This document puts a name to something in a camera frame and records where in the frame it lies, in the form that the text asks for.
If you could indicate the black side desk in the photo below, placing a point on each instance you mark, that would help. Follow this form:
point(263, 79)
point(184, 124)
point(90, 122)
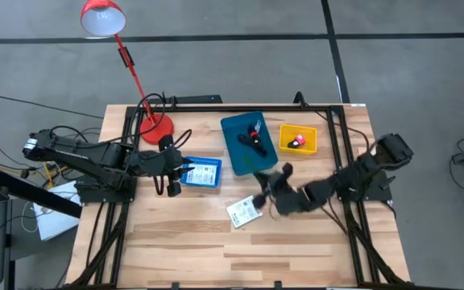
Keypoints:
point(34, 193)

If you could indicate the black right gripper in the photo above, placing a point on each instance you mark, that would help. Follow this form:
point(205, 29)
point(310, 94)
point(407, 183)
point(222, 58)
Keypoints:
point(290, 199)

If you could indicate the black aluminium table frame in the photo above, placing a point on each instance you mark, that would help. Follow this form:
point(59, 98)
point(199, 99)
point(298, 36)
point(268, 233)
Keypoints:
point(236, 108)

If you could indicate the small black frame bracket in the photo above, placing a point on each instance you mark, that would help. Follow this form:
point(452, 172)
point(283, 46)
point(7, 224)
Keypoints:
point(278, 285)

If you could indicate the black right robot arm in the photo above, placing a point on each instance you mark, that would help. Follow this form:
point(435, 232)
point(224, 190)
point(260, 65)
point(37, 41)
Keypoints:
point(357, 177)

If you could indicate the small pink red block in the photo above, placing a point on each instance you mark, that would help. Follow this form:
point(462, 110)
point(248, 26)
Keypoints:
point(300, 139)

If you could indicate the blue slotted plastic basket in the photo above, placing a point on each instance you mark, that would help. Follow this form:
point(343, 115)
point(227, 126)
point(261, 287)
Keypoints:
point(212, 160)

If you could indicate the small black adapter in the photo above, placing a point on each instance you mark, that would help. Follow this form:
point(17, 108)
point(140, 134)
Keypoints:
point(292, 144)

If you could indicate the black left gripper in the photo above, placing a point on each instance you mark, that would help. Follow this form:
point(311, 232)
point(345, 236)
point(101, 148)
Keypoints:
point(159, 163)

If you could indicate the long black bar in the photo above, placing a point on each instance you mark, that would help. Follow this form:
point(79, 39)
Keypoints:
point(191, 99)

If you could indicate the red desk lamp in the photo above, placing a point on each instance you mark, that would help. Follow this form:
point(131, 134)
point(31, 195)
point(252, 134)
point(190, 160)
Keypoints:
point(157, 129)

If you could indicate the yellow plastic bin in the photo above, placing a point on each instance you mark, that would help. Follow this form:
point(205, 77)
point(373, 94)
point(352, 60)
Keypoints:
point(309, 149)

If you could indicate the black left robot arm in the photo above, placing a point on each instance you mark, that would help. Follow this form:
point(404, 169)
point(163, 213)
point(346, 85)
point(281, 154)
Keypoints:
point(95, 155)

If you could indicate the teal plastic bin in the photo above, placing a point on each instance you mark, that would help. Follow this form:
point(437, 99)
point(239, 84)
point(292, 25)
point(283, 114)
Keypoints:
point(232, 133)

